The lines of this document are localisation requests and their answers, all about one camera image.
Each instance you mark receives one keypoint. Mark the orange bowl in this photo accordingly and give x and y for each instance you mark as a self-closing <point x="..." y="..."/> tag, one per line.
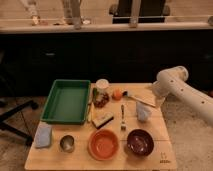
<point x="103" y="144"/>

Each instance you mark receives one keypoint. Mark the metal fork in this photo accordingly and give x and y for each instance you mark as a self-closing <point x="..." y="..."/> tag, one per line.
<point x="123" y="125"/>

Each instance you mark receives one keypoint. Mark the blue sponge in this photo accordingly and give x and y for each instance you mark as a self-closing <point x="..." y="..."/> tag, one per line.
<point x="43" y="136"/>

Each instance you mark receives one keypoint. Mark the green plastic tray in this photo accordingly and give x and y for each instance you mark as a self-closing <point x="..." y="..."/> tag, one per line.
<point x="67" y="102"/>

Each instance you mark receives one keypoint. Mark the light blue towel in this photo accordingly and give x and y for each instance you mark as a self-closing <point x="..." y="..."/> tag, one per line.
<point x="143" y="112"/>

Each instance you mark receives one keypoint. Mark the orange round fruit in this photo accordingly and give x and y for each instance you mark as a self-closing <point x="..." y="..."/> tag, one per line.
<point x="117" y="94"/>

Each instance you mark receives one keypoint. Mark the jar with white lid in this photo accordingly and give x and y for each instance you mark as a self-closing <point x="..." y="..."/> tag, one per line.
<point x="101" y="97"/>

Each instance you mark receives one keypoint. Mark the small metal cup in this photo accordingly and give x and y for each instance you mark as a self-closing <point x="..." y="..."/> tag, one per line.
<point x="67" y="143"/>

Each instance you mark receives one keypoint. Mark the dark purple bowl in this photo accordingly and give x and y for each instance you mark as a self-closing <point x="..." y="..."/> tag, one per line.
<point x="140" y="142"/>

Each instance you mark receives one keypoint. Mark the wooden handled brush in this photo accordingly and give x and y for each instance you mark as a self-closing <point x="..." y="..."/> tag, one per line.
<point x="129" y="95"/>

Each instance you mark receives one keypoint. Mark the black chair background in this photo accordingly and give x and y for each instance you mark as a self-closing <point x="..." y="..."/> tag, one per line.
<point x="151" y="11"/>

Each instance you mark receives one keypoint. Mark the black and white eraser block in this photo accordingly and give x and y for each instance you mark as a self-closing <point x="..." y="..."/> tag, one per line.
<point x="101" y="120"/>

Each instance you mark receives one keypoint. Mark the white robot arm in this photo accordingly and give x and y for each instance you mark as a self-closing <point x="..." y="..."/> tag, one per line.
<point x="173" y="80"/>

